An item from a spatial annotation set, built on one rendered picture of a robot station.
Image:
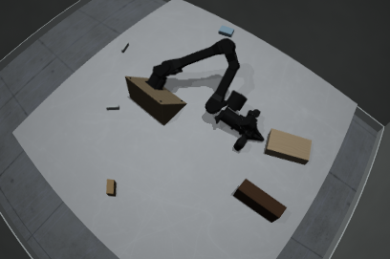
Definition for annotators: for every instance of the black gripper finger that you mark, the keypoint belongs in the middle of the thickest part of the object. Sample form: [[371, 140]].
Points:
[[256, 131], [254, 137]]

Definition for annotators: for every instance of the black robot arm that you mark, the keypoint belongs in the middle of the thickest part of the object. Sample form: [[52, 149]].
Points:
[[217, 101]]

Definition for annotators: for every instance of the light blue flat box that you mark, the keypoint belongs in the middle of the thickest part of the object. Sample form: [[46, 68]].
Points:
[[226, 31]]

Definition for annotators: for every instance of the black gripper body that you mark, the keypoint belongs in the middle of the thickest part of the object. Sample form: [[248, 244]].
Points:
[[240, 143]]

